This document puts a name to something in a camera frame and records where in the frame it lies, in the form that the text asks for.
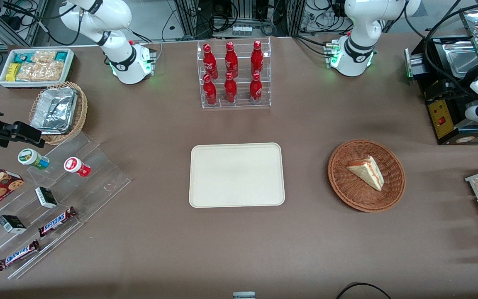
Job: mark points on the triangular sandwich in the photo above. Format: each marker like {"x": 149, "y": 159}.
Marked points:
{"x": 369, "y": 171}

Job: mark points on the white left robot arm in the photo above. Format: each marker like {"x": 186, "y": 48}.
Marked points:
{"x": 357, "y": 25}

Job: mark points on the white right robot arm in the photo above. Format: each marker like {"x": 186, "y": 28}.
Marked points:
{"x": 118, "y": 25}

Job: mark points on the light oval wicker basket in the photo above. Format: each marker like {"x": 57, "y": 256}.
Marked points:
{"x": 79, "y": 114}

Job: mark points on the cream rectangular plastic tray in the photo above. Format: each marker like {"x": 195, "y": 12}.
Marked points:
{"x": 236, "y": 175}

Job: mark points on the brown round wicker basket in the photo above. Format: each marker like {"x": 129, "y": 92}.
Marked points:
{"x": 347, "y": 191}

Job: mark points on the green lid snack cup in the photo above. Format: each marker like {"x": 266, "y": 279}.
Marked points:
{"x": 31, "y": 158}

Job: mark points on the silver foil container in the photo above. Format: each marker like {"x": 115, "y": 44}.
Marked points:
{"x": 54, "y": 110}

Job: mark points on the white rectangular snack bin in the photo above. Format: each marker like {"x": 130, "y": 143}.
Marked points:
{"x": 35, "y": 84}

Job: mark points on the yellow snack packet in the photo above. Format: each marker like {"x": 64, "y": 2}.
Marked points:
{"x": 13, "y": 72}

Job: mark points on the clear bag of crackers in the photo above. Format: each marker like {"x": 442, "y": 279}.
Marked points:
{"x": 42, "y": 71}
{"x": 44, "y": 56}

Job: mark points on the red lid snack cup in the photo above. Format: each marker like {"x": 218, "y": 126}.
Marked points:
{"x": 76, "y": 166}

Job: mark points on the small dark green box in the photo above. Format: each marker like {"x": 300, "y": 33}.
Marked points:
{"x": 46, "y": 197}
{"x": 11, "y": 224}

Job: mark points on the teal snack packet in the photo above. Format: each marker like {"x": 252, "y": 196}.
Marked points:
{"x": 23, "y": 57}
{"x": 61, "y": 56}

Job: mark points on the clear acrylic stepped display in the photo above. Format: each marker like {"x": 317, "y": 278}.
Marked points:
{"x": 93, "y": 182}

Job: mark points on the brown Snickers bar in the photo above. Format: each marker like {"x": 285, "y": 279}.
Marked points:
{"x": 56, "y": 221}
{"x": 18, "y": 255}

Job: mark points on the red cola bottle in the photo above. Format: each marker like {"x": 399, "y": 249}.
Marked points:
{"x": 256, "y": 89}
{"x": 257, "y": 58}
{"x": 210, "y": 62}
{"x": 230, "y": 90}
{"x": 209, "y": 92}
{"x": 231, "y": 60}

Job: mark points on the clear acrylic bottle rack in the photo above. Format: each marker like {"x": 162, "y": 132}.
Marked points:
{"x": 235, "y": 104}

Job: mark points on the white power strip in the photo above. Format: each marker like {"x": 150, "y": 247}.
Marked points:
{"x": 242, "y": 30}

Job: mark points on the small grey device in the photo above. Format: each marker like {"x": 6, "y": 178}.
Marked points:
{"x": 244, "y": 295}

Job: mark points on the black sealing machine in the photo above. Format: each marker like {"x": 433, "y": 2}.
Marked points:
{"x": 446, "y": 104}

